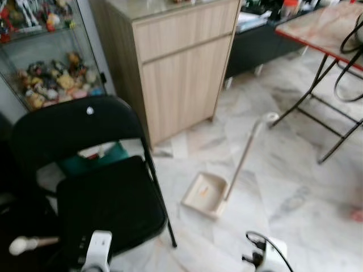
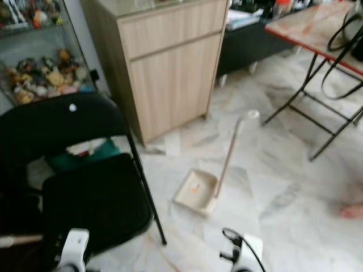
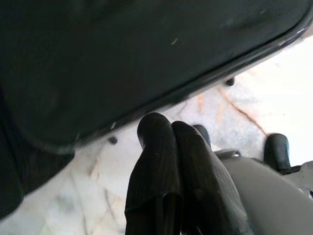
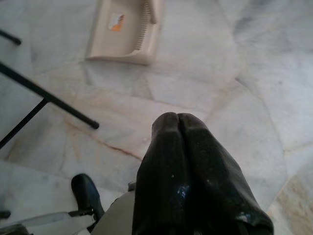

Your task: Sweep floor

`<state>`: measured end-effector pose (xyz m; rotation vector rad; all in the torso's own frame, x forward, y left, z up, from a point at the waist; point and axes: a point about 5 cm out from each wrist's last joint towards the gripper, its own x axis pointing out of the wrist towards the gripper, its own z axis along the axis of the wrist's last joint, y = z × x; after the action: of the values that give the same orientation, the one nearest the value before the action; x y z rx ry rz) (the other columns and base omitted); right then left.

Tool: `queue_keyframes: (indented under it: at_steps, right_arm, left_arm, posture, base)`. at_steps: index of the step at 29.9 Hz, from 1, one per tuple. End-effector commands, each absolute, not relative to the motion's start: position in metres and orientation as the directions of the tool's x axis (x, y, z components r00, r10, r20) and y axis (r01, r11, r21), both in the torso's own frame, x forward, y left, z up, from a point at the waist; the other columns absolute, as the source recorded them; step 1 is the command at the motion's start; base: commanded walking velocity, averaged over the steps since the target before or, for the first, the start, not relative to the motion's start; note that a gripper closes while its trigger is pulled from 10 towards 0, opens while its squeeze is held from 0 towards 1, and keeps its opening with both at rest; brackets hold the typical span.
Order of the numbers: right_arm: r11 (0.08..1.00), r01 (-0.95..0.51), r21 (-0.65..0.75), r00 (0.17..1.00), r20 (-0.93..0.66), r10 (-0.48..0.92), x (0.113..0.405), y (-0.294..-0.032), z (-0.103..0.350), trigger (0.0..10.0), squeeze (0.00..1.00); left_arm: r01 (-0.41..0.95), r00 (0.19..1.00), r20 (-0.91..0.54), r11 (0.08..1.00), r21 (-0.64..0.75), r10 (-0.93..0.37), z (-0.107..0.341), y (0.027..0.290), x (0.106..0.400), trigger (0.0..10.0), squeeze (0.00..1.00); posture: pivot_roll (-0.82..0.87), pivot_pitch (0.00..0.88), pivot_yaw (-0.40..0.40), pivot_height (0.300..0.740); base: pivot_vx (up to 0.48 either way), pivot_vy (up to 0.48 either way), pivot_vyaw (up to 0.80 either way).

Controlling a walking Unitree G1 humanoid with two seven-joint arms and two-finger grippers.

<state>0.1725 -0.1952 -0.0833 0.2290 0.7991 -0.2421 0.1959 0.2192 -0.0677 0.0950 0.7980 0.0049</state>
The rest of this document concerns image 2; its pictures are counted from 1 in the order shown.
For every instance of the beige broom with purple bristles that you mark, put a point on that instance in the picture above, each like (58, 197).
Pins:
(17, 241)

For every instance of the glass figurine display cabinet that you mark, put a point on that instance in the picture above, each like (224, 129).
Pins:
(45, 51)

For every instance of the teal shopping bag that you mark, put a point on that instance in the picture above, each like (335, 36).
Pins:
(108, 152)

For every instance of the black folding chair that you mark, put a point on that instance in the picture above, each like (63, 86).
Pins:
(96, 192)

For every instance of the light wood drawer cabinet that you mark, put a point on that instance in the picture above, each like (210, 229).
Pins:
(176, 79)

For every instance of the black low bench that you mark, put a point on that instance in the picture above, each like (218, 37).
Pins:
(244, 48)

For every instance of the white paper stack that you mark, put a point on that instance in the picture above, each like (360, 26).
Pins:
(244, 18)

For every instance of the red-edged folding table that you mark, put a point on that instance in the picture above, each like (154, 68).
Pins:
(312, 28)

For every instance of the person bare foot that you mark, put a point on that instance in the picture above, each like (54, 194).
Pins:
(351, 211)

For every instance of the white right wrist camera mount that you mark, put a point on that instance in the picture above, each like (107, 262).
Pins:
(249, 255)

